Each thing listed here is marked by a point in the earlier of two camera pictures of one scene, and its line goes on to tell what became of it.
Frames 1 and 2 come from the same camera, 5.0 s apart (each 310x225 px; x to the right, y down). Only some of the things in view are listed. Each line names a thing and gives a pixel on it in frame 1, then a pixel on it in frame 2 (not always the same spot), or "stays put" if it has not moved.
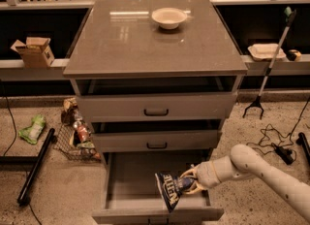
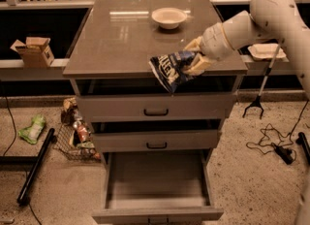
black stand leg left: x=22 y=197 stays put
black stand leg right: x=302 y=141 stays put
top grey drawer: x=106 y=107 stays put
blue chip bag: x=171 y=187 to x=170 y=68
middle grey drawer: x=151 y=140 stays put
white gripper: x=205 y=174 to x=214 y=44
